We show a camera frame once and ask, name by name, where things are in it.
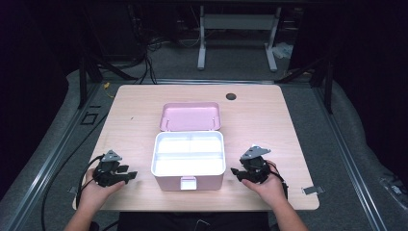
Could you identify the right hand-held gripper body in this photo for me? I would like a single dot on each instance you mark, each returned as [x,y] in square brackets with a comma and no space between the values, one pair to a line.
[256,165]

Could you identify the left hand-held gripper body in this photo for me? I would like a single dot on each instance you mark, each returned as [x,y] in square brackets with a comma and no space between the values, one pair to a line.
[107,171]

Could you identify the white divided tray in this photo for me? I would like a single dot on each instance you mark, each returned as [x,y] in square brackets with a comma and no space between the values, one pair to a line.
[189,157]

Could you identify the pink storage box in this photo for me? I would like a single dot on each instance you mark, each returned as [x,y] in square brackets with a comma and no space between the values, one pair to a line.
[191,117]

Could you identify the person's left hand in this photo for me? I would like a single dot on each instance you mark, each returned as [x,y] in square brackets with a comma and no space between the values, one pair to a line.
[94,194]

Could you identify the person's right hand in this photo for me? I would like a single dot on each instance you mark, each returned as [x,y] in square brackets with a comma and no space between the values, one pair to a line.
[272,189]

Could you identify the grey metal clip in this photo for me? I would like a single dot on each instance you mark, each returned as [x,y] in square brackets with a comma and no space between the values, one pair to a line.
[313,190]

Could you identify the person's dark clothing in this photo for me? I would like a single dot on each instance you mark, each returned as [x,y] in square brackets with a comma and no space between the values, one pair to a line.
[192,222]

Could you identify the yellow tag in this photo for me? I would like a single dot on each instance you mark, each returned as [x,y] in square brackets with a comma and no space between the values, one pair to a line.
[106,86]

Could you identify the black metal stand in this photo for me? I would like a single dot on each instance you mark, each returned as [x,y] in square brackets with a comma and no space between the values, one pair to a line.
[83,83]
[327,86]

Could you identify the clear plastic bag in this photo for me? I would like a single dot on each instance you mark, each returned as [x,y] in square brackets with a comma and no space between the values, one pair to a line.
[283,49]

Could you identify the aluminium floor rail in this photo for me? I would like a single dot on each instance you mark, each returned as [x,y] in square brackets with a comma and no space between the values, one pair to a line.
[349,160]
[48,163]

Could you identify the white metal table frame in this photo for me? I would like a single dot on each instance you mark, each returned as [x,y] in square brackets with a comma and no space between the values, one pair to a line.
[237,22]

